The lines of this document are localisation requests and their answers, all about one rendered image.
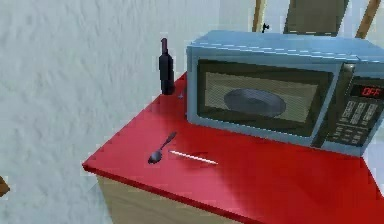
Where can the thin white knife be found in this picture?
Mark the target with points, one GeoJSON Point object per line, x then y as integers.
{"type": "Point", "coordinates": [193, 157]}

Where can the dark wine bottle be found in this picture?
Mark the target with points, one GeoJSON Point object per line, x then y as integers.
{"type": "Point", "coordinates": [166, 71]}

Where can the dark metal spoon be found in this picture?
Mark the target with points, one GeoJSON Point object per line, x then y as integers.
{"type": "Point", "coordinates": [156, 156]}

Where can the blue-grey microwave oven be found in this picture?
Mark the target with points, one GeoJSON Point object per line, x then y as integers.
{"type": "Point", "coordinates": [260, 100]}

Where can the red-topped wooden cabinet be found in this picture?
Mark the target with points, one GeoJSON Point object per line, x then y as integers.
{"type": "Point", "coordinates": [233, 180]}

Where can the wooden framed room door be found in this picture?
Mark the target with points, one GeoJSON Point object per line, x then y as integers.
{"type": "Point", "coordinates": [315, 16]}

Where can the brown wooden object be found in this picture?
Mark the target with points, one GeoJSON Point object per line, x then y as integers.
{"type": "Point", "coordinates": [3, 186]}

